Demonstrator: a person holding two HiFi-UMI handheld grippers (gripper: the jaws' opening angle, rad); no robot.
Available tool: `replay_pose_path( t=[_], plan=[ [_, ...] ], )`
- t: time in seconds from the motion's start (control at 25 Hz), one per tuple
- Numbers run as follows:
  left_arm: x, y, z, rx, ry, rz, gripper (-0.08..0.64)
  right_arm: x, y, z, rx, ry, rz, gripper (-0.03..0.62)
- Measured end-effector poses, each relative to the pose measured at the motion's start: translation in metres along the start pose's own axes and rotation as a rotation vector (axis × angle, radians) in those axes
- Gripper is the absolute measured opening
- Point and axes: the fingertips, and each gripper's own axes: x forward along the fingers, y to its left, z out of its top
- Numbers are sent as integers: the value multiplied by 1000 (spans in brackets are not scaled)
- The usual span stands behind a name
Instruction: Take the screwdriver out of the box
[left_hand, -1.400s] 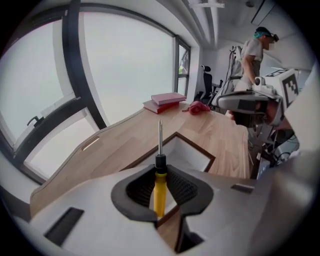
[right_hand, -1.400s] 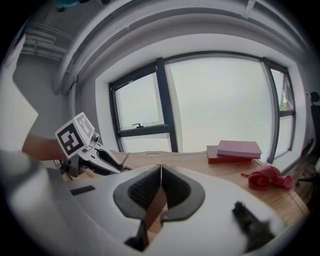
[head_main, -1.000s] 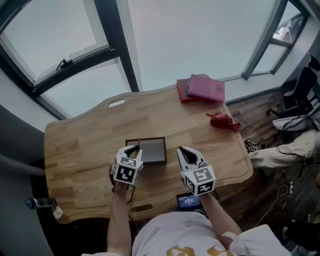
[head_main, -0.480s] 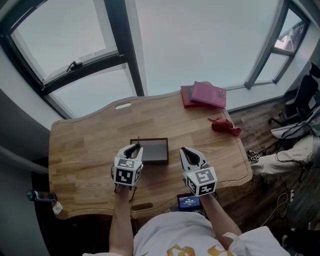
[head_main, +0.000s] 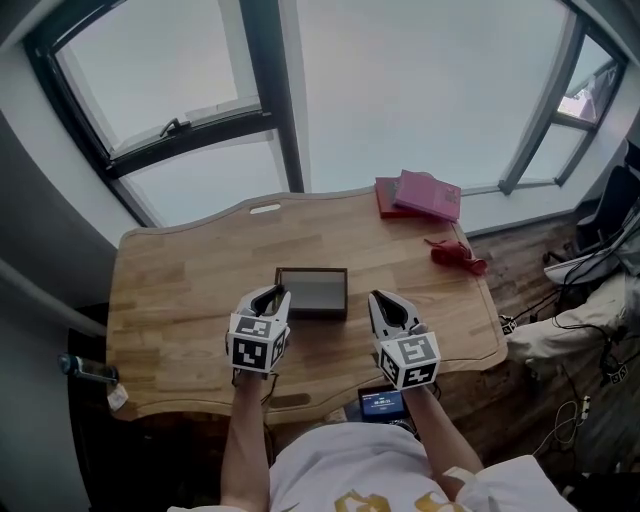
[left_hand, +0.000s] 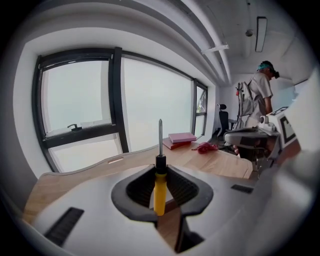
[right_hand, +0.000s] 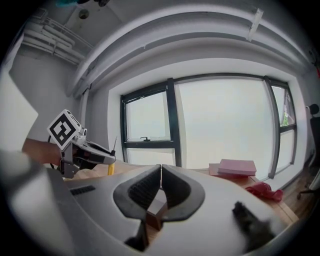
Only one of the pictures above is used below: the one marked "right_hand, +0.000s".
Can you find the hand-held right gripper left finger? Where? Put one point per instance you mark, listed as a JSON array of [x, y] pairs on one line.
[[100, 200]]

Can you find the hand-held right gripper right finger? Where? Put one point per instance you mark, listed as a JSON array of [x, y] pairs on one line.
[[212, 212]]

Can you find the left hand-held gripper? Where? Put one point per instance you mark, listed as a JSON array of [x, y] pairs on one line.
[[63, 128]]

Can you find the dark wooden box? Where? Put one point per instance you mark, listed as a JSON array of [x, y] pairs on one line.
[[155, 215]]

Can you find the person's left forearm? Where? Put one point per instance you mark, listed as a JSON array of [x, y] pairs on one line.
[[41, 151]]

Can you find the person's left hand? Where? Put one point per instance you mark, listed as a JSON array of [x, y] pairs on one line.
[[80, 158]]

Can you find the pink book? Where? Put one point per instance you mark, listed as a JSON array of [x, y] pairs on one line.
[[236, 166]]

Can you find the red cloth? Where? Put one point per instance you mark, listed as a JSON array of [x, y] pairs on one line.
[[265, 191]]

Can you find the narrow black framed window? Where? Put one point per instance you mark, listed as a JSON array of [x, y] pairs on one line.
[[274, 112]]

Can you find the black office chair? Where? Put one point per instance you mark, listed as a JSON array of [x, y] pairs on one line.
[[315, 150]]

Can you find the white ceiling pipes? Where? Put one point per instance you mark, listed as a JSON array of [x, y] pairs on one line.
[[55, 40]]

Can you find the round ceiling fixture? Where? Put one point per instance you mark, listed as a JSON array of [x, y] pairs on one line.
[[84, 14]]

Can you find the grey wall pipe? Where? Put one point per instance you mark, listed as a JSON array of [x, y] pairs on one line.
[[85, 120]]

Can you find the white ceiling bracket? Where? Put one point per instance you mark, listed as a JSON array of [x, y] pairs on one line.
[[255, 25]]

